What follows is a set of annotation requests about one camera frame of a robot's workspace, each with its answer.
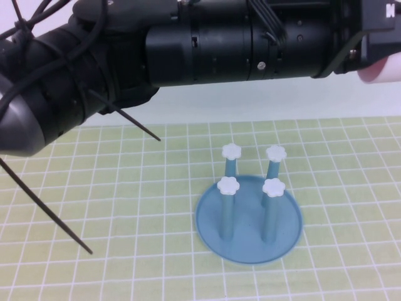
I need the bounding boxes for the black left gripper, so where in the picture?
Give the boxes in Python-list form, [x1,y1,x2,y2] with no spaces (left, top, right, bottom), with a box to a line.
[311,0,401,79]

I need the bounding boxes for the pink plastic cup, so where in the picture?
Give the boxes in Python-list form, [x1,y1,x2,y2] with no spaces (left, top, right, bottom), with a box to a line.
[358,52,401,85]

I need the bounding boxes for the blue cup stand white caps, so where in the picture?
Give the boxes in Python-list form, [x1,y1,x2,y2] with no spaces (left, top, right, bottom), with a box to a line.
[195,143,303,266]

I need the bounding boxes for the green checked table mat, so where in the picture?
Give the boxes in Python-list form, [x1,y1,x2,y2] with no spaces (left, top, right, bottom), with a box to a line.
[0,115,401,301]

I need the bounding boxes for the short black cable tie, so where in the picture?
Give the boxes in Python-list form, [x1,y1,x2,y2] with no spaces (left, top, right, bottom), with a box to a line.
[89,89,162,142]

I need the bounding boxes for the long black cable tie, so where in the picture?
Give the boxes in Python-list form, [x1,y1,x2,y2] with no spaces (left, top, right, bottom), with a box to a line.
[0,157,94,255]

